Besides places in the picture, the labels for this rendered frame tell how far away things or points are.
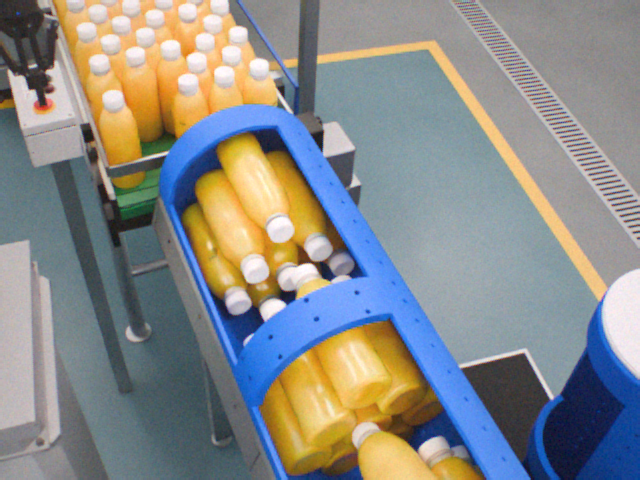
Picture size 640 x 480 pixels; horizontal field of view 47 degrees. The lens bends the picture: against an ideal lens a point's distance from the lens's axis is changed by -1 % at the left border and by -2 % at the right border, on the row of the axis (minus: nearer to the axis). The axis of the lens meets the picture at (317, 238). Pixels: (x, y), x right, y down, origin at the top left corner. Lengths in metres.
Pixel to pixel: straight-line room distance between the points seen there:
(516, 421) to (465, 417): 1.29
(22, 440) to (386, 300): 0.54
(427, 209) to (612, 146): 0.93
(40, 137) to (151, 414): 1.07
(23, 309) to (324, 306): 0.49
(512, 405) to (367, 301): 1.29
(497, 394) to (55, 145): 1.39
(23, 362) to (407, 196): 1.99
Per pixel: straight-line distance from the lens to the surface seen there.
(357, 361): 0.94
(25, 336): 1.18
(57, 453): 1.29
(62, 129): 1.50
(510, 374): 2.27
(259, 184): 1.15
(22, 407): 1.10
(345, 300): 0.96
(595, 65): 3.86
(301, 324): 0.95
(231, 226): 1.16
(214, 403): 2.01
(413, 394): 1.02
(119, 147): 1.52
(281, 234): 1.12
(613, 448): 1.40
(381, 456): 0.93
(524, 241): 2.83
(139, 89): 1.62
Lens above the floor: 1.99
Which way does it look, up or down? 48 degrees down
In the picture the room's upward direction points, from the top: 3 degrees clockwise
